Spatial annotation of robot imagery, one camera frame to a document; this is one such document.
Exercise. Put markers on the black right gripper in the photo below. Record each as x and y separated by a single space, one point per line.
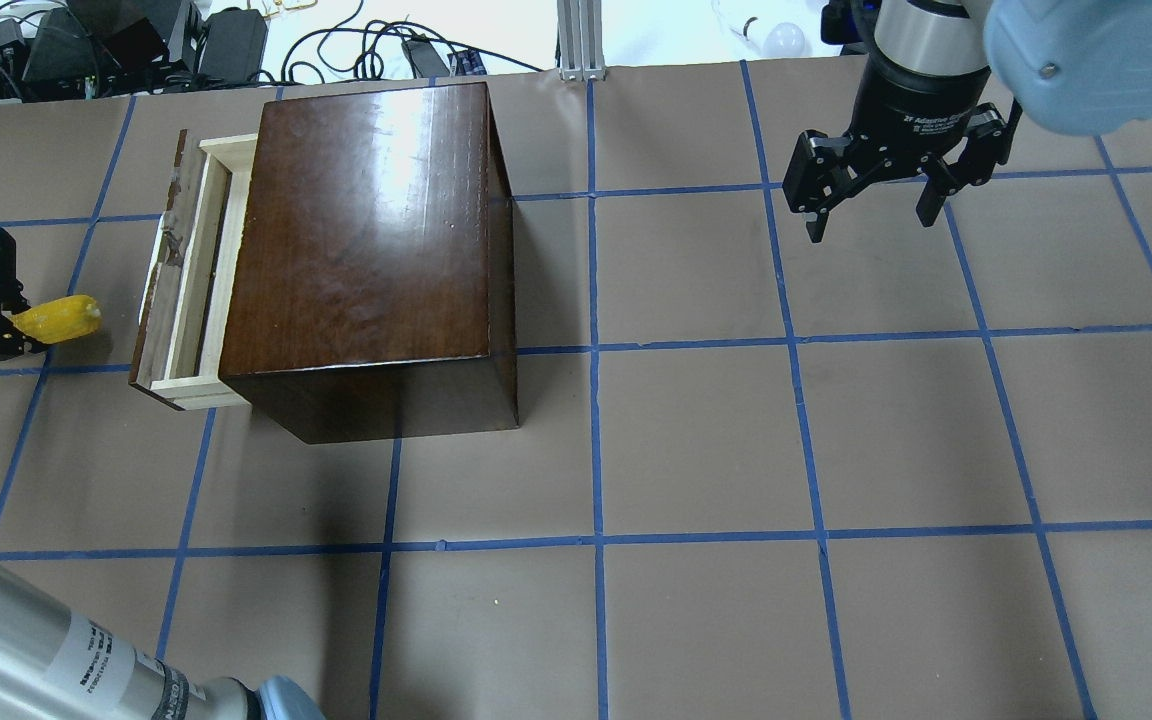
911 112

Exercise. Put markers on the yellow corn cob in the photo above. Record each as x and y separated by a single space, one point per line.
59 320

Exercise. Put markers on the wooden drawer with white handle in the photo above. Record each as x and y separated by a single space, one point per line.
185 303

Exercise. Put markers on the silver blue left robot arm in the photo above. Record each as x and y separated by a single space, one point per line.
55 663

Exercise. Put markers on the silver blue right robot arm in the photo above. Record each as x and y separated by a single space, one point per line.
1078 68

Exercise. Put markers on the white light bulb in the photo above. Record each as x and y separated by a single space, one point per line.
775 39

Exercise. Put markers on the black computer equipment stack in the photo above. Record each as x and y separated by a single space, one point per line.
60 50

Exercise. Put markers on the black power adapter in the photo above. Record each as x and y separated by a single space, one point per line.
234 42

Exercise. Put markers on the dark brown wooden cabinet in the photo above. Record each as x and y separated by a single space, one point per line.
374 294

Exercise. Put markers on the aluminium frame post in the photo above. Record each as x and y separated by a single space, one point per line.
580 51

